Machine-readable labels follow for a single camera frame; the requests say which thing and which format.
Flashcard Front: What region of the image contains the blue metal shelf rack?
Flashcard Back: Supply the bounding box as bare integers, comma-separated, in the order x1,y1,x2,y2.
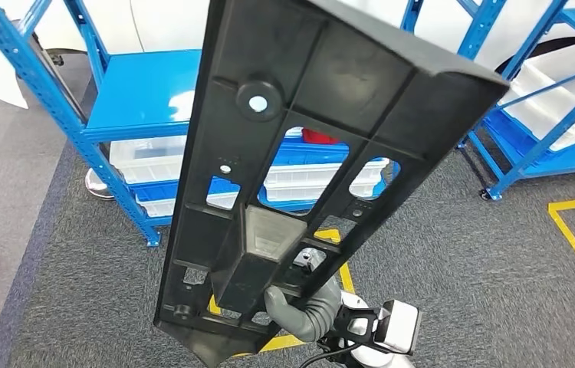
0,0,502,248

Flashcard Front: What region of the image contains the black metal bar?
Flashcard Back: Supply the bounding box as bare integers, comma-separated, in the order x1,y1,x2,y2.
28,30,88,123

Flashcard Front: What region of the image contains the black plastic frame part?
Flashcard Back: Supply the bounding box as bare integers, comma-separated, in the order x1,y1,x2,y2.
154,0,509,368

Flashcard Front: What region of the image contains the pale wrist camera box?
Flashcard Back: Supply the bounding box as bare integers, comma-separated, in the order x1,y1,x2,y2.
374,299,423,356

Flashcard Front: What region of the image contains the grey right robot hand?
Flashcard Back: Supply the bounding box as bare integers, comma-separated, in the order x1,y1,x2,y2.
264,285,310,343

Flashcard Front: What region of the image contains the black camera cable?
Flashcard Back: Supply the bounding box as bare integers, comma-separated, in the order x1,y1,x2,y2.
297,343,365,368

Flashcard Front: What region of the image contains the red plastic item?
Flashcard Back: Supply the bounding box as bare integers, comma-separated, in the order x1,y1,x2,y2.
301,128,340,145

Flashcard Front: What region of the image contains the white car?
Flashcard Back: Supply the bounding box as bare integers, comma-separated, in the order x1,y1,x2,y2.
0,0,573,110

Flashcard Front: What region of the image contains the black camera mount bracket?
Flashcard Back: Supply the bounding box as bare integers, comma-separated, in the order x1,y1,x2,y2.
334,304,386,353

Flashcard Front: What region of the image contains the blue wheeled shelf rack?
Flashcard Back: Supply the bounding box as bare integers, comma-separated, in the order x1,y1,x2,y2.
457,0,575,202

